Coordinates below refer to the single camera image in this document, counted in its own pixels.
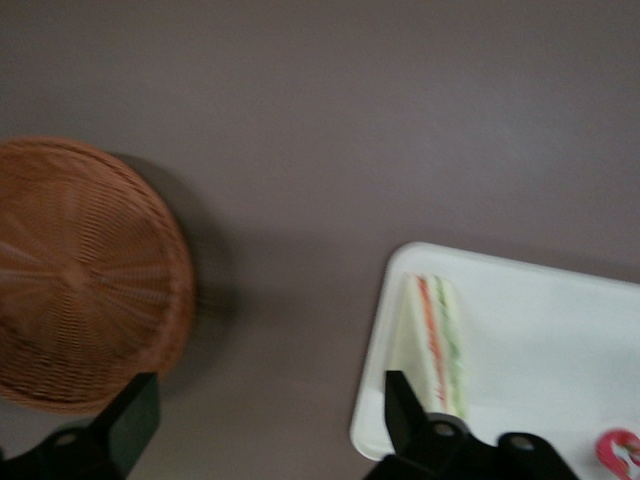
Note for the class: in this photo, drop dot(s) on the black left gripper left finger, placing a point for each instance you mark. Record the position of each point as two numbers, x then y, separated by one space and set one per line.
135 420

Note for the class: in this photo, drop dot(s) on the pink round candy pack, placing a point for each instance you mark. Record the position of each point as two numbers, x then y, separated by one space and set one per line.
620 452

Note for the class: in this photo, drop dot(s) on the brown round wicker basket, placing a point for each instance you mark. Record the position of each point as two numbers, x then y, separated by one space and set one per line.
75 275

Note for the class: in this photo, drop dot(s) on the plastic-wrapped triangle sandwich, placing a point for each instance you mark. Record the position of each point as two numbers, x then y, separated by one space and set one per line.
425 330

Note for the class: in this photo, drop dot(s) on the white plastic tray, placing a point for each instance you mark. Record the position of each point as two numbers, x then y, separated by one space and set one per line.
540 340

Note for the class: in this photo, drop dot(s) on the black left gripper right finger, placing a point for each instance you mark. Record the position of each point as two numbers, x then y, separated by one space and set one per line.
405 415

